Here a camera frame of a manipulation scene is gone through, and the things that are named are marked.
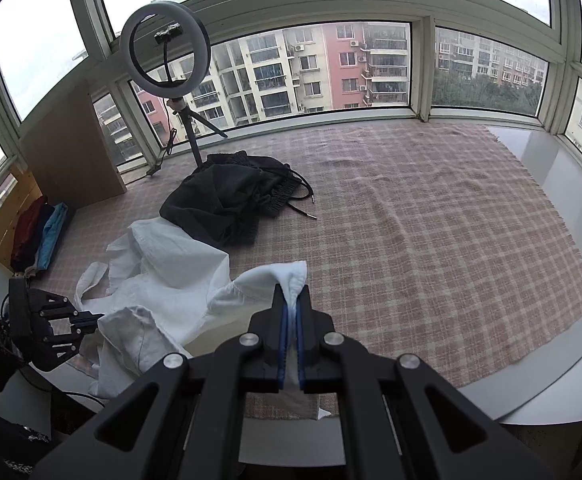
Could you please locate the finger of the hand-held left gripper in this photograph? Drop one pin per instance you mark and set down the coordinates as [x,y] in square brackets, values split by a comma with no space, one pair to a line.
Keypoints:
[88,317]
[88,329]

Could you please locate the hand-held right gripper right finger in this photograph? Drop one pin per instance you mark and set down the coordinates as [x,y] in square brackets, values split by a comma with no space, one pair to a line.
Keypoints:
[301,340]

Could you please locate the pine plank board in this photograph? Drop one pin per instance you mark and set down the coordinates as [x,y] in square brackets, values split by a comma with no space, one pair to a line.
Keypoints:
[1,240]

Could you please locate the small tripod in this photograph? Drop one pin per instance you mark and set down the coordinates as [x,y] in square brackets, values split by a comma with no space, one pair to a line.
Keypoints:
[193,137]

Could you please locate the cream folded sweater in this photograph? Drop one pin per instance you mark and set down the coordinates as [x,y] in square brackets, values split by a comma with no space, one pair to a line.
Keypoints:
[30,271]

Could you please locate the black pants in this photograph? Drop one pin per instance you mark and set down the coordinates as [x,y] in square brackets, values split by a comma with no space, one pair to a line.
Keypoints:
[221,200]

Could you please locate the apartment buildings outside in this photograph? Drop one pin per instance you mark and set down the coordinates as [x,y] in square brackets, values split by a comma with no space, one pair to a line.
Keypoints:
[321,70]

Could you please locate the pink plaid blanket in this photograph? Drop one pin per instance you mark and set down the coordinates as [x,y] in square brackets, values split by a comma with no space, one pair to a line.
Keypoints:
[421,235]

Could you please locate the white shirt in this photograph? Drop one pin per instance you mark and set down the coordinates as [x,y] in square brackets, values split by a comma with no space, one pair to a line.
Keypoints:
[171,270]

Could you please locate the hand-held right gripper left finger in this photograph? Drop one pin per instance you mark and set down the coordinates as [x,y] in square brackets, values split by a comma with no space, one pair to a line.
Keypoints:
[283,340]

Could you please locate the red folded garment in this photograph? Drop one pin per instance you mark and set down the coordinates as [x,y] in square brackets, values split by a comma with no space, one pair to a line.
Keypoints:
[28,225]

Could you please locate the stack of folded clothes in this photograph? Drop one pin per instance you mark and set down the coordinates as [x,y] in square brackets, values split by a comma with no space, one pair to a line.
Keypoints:
[41,235]

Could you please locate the window frame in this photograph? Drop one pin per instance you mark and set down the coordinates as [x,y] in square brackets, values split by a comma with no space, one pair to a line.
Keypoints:
[321,7]

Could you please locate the large grey wooden board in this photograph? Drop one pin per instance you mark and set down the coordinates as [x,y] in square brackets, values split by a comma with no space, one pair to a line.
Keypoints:
[71,155]

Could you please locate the person's black jacket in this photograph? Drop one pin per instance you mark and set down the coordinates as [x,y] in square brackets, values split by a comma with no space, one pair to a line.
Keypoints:
[11,450]

